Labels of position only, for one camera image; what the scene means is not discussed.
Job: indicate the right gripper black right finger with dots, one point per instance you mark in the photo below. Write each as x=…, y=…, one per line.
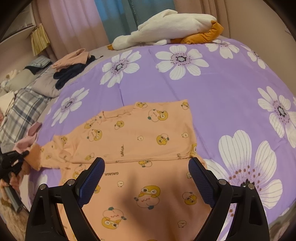
x=249, y=220

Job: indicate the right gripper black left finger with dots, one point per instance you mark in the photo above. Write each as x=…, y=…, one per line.
x=44, y=222

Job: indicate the orange duck print garment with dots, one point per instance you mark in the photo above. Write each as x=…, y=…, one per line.
x=146, y=191

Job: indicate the pink clothes pile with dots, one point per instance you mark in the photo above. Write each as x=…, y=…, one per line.
x=24, y=143

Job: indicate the plaid grey blanket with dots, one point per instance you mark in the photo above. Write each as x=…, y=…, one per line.
x=25, y=111

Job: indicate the grey pillow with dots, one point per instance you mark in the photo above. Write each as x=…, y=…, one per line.
x=42, y=83

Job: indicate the dark navy garment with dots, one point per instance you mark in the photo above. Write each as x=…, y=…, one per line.
x=64, y=75

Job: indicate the purple floral bed sheet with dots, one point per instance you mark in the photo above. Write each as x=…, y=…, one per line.
x=243, y=114

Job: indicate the yellow striped hanging cloth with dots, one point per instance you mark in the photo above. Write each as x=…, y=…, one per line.
x=39, y=40

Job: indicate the peach folded garment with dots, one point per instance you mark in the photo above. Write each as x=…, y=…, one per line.
x=79, y=56

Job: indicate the pink curtain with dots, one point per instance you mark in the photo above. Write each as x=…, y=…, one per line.
x=70, y=25

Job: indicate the teal curtain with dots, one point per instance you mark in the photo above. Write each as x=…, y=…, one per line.
x=121, y=17

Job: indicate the white goose plush toy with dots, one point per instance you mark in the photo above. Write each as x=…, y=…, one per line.
x=171, y=27

